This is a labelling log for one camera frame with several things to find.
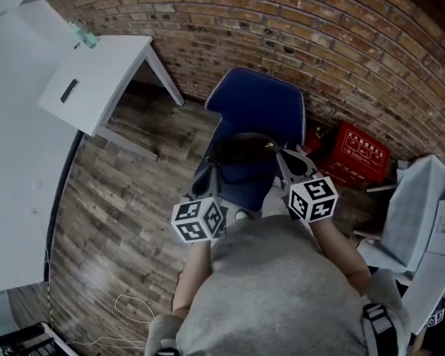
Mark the large white cardboard box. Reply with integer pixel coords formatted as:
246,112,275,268
378,154,445,272

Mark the red plastic box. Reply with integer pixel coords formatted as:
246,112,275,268
304,121,391,187

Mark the white table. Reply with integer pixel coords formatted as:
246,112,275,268
37,34,187,162

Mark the black smartphone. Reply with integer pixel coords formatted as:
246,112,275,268
59,79,80,105

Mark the flat white cardboard box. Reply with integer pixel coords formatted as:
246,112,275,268
402,198,445,336

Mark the wooden stick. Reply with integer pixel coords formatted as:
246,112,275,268
366,183,398,194

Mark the person's left forearm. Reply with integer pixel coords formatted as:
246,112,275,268
171,240,213,317

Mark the blue fabric chair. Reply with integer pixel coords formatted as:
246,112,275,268
191,67,308,214

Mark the person's grey shirt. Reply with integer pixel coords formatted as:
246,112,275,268
144,215,412,356

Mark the black equipment case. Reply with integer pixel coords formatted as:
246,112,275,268
0,321,81,356

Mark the clear plastic bottle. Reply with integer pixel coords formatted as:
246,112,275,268
68,18,99,50

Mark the black bag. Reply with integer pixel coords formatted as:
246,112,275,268
191,132,309,197

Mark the yellow-black striped cable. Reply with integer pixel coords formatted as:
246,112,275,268
44,245,56,328

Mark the black shoulder strap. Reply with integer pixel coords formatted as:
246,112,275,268
360,302,400,356

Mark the white cable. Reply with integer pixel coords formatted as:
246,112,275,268
65,293,156,349

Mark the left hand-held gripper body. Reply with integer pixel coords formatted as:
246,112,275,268
169,183,230,244

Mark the person's right forearm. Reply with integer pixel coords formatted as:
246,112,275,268
310,219,372,297

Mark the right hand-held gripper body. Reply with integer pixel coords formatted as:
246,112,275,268
280,157,339,223

